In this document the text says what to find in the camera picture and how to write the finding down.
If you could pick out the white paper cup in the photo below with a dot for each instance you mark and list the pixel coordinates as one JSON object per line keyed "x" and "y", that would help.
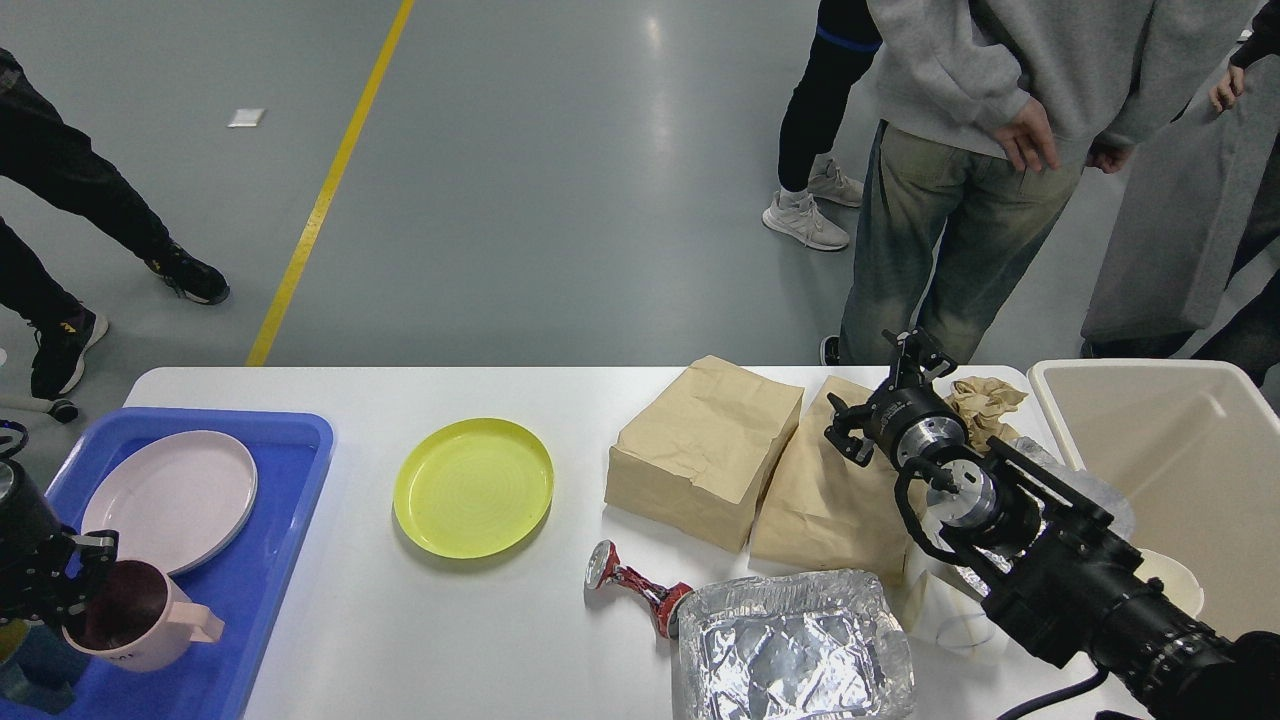
{"x": 1180, "y": 584}

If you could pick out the person with white sneakers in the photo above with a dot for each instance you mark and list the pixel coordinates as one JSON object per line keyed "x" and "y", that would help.
{"x": 844, "y": 45}

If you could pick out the teal mug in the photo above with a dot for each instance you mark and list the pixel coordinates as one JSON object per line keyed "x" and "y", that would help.
{"x": 39, "y": 668}

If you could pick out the crushed red can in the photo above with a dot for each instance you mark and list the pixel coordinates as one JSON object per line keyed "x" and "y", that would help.
{"x": 605, "y": 568}

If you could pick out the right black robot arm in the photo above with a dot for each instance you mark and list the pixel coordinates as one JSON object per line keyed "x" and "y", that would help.
{"x": 1059, "y": 581}

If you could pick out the pink plate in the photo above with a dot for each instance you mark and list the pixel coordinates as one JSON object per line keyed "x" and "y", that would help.
{"x": 178, "y": 501}

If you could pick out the right brown paper bag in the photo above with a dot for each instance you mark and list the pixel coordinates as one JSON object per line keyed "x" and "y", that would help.
{"x": 824, "y": 512}

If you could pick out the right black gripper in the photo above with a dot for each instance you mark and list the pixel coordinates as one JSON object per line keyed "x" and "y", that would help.
{"x": 905, "y": 418}

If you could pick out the yellow plate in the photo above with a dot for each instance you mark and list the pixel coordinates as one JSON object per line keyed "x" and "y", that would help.
{"x": 473, "y": 489}

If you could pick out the blue plastic tray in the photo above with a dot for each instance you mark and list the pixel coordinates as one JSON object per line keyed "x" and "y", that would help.
{"x": 244, "y": 584}

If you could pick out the pink mug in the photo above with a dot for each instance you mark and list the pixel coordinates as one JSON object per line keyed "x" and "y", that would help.
{"x": 141, "y": 621}

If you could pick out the crumpled brown paper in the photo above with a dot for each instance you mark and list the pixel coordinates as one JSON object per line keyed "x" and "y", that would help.
{"x": 981, "y": 404}

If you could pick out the aluminium foil container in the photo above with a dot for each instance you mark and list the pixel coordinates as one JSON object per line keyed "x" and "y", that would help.
{"x": 813, "y": 645}

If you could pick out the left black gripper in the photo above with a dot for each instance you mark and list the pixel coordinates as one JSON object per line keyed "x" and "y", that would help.
{"x": 47, "y": 576}

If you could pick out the beige plastic bin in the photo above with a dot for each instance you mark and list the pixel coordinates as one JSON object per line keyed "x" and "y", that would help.
{"x": 1194, "y": 446}

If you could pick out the left brown paper bag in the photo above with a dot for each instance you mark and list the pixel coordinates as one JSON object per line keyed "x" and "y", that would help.
{"x": 699, "y": 458}

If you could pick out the brown paper bag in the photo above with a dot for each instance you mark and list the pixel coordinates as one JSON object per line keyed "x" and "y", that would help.
{"x": 824, "y": 512}
{"x": 699, "y": 458}

